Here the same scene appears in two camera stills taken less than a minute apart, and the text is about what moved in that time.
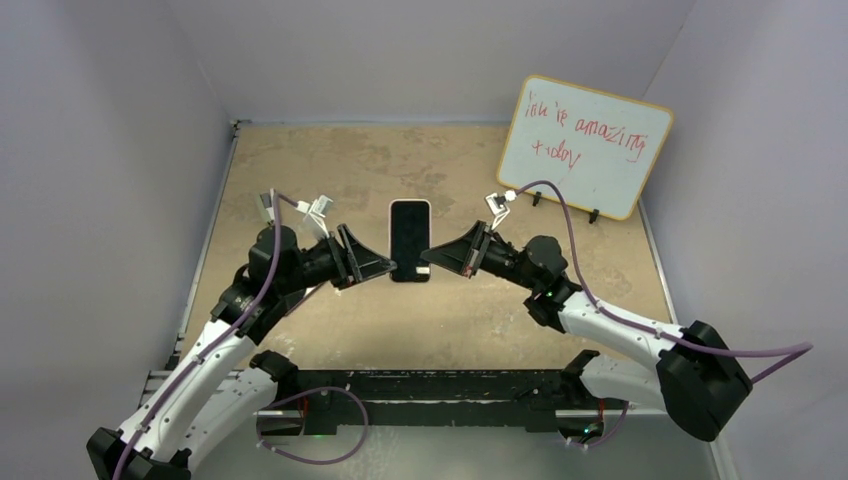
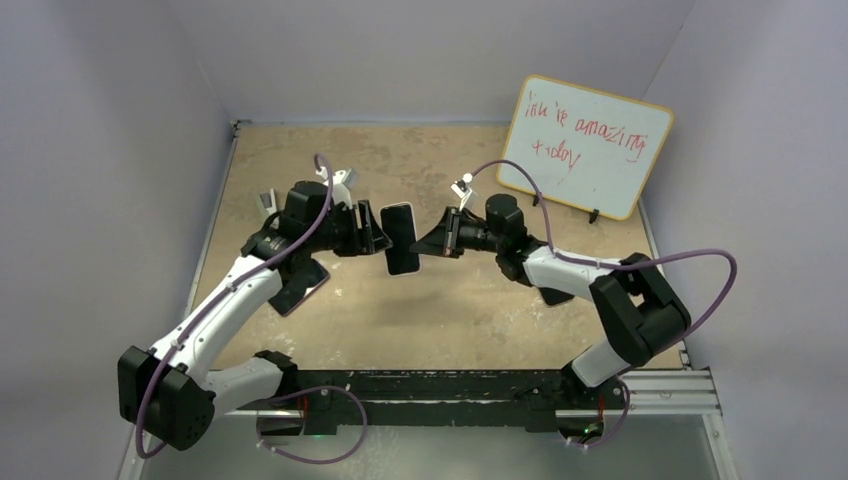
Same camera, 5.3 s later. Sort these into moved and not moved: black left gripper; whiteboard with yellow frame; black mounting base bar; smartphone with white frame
Moved: smartphone with white frame; black left gripper
Not moved: black mounting base bar; whiteboard with yellow frame
